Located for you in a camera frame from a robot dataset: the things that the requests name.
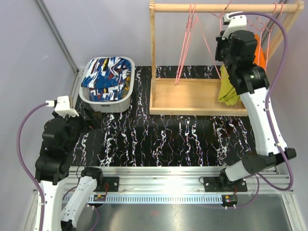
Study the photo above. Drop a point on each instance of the white slotted cable duct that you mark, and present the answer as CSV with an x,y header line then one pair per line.
x,y
157,199

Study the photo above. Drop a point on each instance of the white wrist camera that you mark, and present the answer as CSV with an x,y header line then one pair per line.
x,y
234,23
63,106

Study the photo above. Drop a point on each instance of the white plastic basket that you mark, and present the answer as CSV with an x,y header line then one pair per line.
x,y
109,107

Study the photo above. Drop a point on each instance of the lime green trousers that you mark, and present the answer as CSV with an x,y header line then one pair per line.
x,y
227,93

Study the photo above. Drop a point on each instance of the black marble mat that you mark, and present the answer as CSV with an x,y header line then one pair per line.
x,y
135,138

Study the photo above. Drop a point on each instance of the aluminium rail frame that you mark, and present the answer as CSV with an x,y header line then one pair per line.
x,y
176,180

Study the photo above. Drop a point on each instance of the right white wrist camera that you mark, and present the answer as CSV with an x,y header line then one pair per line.
x,y
234,23

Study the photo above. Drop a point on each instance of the blue patterned trousers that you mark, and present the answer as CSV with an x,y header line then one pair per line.
x,y
105,78

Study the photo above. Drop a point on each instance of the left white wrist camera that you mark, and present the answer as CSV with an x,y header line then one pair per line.
x,y
63,106

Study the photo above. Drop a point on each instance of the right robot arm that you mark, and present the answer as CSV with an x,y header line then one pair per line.
x,y
249,81

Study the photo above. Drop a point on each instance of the wooden clothes rack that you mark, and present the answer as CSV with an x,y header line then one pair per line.
x,y
199,96

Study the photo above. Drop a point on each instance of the camouflage yellow trousers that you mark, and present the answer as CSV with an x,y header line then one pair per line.
x,y
126,87

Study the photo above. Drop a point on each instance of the orange trousers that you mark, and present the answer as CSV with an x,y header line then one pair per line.
x,y
259,55

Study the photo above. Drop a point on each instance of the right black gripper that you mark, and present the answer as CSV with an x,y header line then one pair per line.
x,y
220,44

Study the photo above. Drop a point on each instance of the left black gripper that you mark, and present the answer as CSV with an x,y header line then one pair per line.
x,y
93,121

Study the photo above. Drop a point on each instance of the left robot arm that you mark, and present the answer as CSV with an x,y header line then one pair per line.
x,y
60,136

